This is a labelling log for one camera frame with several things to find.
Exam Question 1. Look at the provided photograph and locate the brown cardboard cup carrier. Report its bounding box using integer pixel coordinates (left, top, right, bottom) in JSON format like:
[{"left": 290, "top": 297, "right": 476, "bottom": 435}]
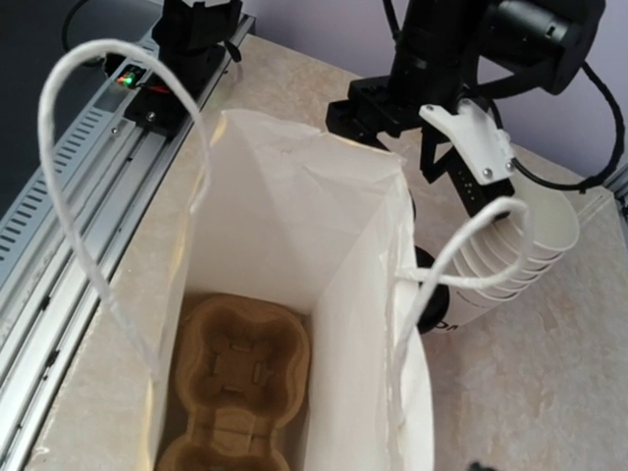
[{"left": 157, "top": 294, "right": 310, "bottom": 470}]

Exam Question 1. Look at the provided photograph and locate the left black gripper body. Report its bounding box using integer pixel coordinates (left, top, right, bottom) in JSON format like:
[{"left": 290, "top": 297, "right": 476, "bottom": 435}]
[{"left": 325, "top": 76, "right": 424, "bottom": 147}]

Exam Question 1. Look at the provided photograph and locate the aluminium front frame rail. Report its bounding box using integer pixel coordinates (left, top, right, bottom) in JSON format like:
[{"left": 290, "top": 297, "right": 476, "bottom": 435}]
[{"left": 0, "top": 14, "right": 259, "bottom": 393}]

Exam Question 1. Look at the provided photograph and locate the brown paper bag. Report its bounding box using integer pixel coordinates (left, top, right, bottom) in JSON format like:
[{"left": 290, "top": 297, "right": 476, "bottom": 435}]
[{"left": 29, "top": 39, "right": 435, "bottom": 470}]

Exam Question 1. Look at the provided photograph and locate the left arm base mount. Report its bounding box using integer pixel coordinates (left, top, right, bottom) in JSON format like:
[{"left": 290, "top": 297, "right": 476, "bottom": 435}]
[{"left": 125, "top": 0, "right": 242, "bottom": 137}]

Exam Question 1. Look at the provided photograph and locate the stack of white paper cups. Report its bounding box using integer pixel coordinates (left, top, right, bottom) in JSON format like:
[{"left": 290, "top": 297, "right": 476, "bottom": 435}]
[{"left": 439, "top": 175, "right": 580, "bottom": 331}]

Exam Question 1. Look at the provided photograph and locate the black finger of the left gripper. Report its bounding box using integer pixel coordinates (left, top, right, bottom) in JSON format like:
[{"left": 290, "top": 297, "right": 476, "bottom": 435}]
[{"left": 420, "top": 127, "right": 459, "bottom": 183}]

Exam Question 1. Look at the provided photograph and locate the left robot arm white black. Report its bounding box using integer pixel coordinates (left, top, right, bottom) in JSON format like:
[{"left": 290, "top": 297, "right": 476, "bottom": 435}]
[{"left": 326, "top": 1, "right": 626, "bottom": 193}]

